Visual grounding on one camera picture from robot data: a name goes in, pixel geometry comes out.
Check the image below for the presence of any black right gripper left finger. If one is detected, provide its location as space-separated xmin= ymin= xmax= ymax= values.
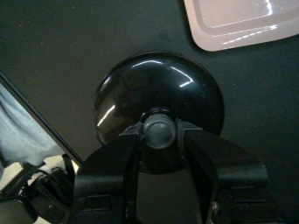
xmin=70 ymin=121 xmax=146 ymax=224

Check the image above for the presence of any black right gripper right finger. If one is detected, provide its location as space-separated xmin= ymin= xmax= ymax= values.
xmin=175 ymin=117 xmax=287 ymax=224

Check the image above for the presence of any black glossy bowl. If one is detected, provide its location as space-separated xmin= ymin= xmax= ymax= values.
xmin=93 ymin=52 xmax=226 ymax=175

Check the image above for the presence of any pink square plate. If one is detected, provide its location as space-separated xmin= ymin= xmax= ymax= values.
xmin=182 ymin=0 xmax=299 ymax=53

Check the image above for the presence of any light grey cloth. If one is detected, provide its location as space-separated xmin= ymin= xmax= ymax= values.
xmin=0 ymin=82 xmax=66 ymax=176

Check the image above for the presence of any black gear with cables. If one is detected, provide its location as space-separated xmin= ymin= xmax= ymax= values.
xmin=0 ymin=153 xmax=81 ymax=224

